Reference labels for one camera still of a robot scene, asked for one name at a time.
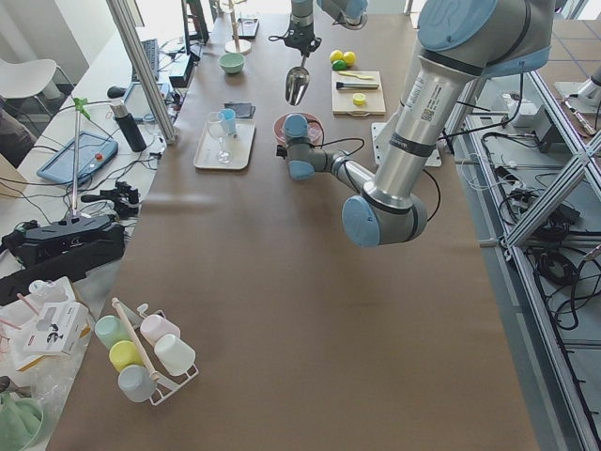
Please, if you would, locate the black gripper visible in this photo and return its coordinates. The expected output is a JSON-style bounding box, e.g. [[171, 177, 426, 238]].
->
[[276, 145, 287, 160], [283, 28, 322, 55]]

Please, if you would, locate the metal ice scoop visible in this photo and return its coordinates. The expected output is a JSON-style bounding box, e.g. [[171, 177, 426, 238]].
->
[[285, 55, 311, 106]]

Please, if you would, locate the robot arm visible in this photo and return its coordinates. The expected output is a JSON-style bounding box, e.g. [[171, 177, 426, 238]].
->
[[278, 0, 555, 247], [279, 0, 368, 56]]

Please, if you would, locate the blue cup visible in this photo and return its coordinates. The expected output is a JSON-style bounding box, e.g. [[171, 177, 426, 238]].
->
[[221, 108, 237, 135]]

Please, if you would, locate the pink cup on rack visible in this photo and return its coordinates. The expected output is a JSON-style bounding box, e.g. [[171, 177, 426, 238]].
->
[[140, 314, 180, 346]]

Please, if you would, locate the white cup on rack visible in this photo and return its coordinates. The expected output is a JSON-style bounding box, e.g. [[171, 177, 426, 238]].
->
[[154, 334, 196, 376]]

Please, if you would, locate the green cup on rack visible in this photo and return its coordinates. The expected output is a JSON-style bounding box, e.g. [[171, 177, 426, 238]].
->
[[94, 315, 130, 350]]

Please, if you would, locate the yellow cup on rack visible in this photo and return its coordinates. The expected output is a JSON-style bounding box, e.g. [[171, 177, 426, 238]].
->
[[109, 340, 144, 372]]

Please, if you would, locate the white cup rack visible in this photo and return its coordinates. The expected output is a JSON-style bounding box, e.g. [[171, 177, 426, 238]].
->
[[112, 299, 199, 406]]

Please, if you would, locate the grey-blue cup on rack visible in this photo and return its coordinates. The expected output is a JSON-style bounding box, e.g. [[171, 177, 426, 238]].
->
[[117, 365, 157, 403]]

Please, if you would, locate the yellow lemon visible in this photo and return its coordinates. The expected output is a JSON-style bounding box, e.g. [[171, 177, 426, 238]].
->
[[343, 51, 357, 67], [330, 50, 344, 63]]

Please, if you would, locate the pink bowl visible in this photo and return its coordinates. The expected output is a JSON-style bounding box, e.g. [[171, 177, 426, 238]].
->
[[273, 112, 323, 145]]

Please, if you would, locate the green lime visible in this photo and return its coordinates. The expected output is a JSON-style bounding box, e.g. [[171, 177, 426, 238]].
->
[[331, 59, 347, 71]]

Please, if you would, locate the grey folded cloth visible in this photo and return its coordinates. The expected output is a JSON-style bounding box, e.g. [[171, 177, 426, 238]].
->
[[223, 102, 255, 118]]

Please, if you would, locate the steel muddler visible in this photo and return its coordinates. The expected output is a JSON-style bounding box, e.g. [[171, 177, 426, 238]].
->
[[335, 81, 379, 90]]

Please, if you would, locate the cream serving tray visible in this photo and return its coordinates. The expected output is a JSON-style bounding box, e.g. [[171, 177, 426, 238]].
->
[[193, 119, 255, 171]]

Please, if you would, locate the wooden mug tree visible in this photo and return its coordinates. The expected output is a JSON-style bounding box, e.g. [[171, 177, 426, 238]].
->
[[220, 0, 252, 54]]

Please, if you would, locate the clear wine glass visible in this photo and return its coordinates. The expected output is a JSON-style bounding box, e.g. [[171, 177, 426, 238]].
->
[[207, 112, 232, 164]]

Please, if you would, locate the yellow plastic knife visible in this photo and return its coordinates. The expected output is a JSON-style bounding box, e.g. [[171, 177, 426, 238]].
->
[[337, 70, 374, 80]]

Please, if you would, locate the mint green bowl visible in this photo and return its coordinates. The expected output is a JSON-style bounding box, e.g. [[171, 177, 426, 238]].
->
[[219, 53, 245, 75]]

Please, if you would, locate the lemon half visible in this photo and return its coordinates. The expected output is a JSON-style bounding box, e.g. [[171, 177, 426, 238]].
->
[[352, 93, 366, 105]]

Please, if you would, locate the bamboo cutting board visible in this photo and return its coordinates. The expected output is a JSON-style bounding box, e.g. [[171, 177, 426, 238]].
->
[[331, 70, 386, 116]]

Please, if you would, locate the black water bottle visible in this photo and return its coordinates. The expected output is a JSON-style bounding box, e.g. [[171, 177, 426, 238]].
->
[[110, 99, 146, 152]]

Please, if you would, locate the blue teach pendant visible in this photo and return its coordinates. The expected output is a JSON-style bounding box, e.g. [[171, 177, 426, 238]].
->
[[36, 130, 118, 184]]

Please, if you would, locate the white chair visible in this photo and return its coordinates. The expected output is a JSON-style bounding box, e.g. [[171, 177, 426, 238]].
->
[[1, 59, 75, 117]]

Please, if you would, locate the white product box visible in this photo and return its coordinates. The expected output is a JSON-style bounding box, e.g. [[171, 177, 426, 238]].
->
[[23, 302, 88, 356]]

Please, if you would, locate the aluminium frame post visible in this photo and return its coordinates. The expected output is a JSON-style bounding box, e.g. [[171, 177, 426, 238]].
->
[[106, 0, 177, 145]]

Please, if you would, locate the black camera case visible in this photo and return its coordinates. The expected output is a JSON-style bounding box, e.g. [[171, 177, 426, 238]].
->
[[1, 215, 125, 305]]

